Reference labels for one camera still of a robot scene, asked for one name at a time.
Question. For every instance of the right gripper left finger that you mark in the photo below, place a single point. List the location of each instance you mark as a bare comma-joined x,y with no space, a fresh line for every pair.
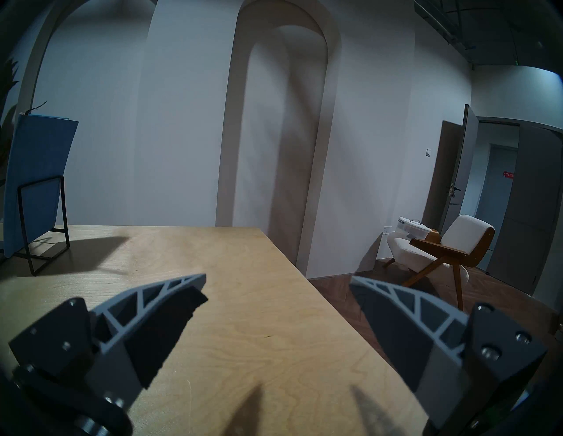
114,334

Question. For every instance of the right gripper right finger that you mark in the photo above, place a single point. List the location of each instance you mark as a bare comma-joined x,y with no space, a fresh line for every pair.
440,351

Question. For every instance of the blue book with ribbon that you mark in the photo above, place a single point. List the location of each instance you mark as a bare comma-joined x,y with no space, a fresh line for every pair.
35,154

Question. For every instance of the white box on armchair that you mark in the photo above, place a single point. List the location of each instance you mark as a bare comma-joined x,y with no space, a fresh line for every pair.
411,226

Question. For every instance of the grey door panel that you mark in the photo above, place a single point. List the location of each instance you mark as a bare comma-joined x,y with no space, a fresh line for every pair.
532,211

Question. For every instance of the dark brown open door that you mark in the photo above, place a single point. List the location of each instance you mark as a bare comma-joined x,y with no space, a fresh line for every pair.
462,176

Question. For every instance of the tall dark green plant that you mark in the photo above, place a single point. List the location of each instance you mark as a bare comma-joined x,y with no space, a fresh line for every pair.
8,77

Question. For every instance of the white wooden-frame armchair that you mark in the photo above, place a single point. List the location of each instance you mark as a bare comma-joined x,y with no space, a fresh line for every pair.
466,233

